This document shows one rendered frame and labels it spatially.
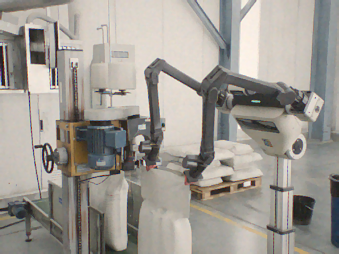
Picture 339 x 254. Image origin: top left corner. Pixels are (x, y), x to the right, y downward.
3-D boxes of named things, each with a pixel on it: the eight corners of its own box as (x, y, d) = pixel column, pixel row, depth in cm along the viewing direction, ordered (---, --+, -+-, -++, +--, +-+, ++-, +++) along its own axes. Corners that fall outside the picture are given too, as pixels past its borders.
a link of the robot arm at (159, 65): (159, 55, 209) (152, 52, 218) (148, 77, 210) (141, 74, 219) (217, 90, 233) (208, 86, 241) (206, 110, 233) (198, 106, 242)
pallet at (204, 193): (261, 186, 580) (261, 177, 578) (202, 200, 508) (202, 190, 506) (222, 175, 645) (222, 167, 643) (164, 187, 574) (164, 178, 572)
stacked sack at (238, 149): (255, 153, 577) (255, 143, 575) (234, 157, 552) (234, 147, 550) (224, 147, 631) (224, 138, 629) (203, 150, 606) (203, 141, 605)
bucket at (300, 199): (320, 223, 435) (321, 200, 431) (304, 228, 418) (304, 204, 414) (297, 215, 459) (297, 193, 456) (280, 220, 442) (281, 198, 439)
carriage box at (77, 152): (122, 169, 243) (121, 120, 239) (70, 177, 223) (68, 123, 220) (104, 163, 263) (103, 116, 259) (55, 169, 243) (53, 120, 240)
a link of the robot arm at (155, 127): (159, 71, 212) (151, 67, 221) (149, 72, 210) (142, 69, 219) (165, 142, 227) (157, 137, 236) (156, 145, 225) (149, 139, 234)
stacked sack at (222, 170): (236, 175, 542) (236, 165, 541) (201, 183, 503) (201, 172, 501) (214, 170, 576) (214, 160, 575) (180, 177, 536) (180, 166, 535)
